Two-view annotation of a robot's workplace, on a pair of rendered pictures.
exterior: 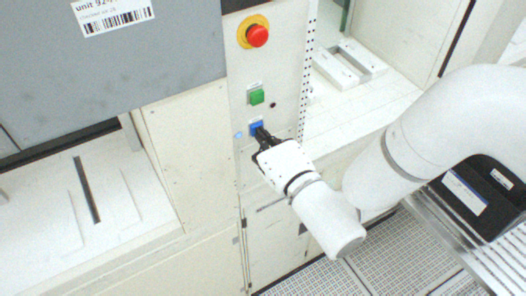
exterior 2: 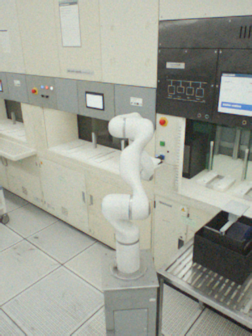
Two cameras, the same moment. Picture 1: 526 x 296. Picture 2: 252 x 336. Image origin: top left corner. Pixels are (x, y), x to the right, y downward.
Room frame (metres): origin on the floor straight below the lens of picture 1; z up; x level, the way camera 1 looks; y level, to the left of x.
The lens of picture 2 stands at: (-0.27, -1.73, 1.86)
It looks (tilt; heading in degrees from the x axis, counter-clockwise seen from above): 23 degrees down; 71
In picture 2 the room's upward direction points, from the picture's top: 1 degrees counter-clockwise
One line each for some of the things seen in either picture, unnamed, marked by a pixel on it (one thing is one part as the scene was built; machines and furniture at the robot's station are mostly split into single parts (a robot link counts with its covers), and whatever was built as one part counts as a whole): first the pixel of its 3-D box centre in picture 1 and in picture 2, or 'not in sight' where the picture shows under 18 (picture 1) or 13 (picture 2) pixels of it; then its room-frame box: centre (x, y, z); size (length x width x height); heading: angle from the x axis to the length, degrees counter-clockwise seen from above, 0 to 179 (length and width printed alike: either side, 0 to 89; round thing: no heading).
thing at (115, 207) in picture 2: not in sight; (121, 216); (0.10, -0.55, 1.07); 0.19 x 0.12 x 0.24; 153
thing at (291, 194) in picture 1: (304, 190); not in sight; (0.42, -0.08, 1.10); 0.09 x 0.03 x 0.08; 120
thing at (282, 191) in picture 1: (288, 168); (150, 163); (0.47, -0.05, 1.10); 0.11 x 0.10 x 0.07; 30
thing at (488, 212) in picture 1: (495, 173); (228, 245); (0.65, -0.68, 0.85); 0.28 x 0.28 x 0.17; 29
